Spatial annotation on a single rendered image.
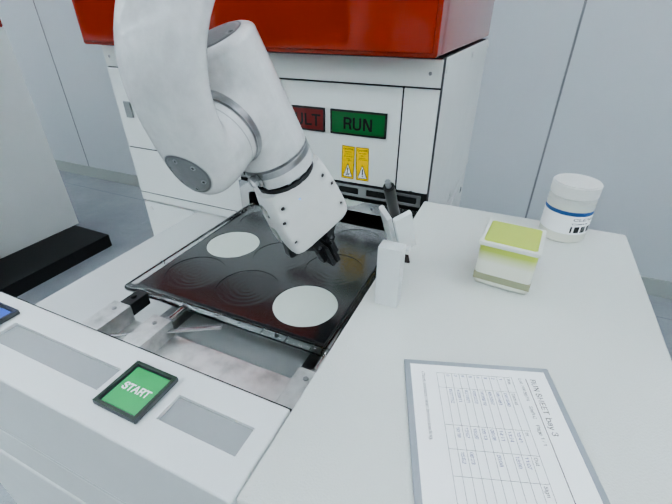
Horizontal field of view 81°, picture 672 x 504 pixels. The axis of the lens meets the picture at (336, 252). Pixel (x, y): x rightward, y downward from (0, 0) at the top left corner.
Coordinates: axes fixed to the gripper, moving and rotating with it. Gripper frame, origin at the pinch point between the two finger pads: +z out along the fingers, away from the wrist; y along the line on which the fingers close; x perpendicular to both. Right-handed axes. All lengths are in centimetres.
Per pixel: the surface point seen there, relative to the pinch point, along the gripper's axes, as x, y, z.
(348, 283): 0.0, 0.7, 9.2
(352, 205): 18.1, 17.0, 13.4
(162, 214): 72, -13, 16
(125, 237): 227, -37, 91
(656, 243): -8, 154, 147
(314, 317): -3.4, -7.9, 5.1
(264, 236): 22.8, -1.8, 7.9
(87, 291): 38, -34, 2
